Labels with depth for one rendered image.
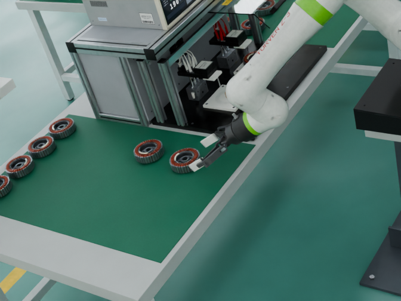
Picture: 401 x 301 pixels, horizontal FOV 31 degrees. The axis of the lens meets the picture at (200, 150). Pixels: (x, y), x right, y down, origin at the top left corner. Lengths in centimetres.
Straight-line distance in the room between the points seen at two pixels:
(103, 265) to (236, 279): 99
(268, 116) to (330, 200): 123
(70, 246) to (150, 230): 28
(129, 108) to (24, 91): 244
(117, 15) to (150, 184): 69
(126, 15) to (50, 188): 71
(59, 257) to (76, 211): 22
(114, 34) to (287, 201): 123
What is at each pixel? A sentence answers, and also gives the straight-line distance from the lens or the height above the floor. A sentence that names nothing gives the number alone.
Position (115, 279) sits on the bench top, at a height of 75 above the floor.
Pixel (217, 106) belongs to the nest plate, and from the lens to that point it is 279.
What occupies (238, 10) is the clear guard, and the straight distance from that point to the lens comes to 282.
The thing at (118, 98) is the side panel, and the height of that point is 86.
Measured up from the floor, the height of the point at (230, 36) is 92.
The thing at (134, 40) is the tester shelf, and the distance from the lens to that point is 271.
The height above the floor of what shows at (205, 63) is 92.
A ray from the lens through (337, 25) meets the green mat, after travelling 323.
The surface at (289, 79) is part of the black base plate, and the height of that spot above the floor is 77.
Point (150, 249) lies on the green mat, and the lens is 229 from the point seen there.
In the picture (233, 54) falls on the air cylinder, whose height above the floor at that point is 81.
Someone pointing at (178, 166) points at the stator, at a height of 78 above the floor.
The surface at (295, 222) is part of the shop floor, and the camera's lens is 336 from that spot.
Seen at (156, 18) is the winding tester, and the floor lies 116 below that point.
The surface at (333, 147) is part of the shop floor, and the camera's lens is 375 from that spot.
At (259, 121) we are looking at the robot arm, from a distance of 230.
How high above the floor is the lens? 224
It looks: 34 degrees down
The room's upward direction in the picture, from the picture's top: 17 degrees counter-clockwise
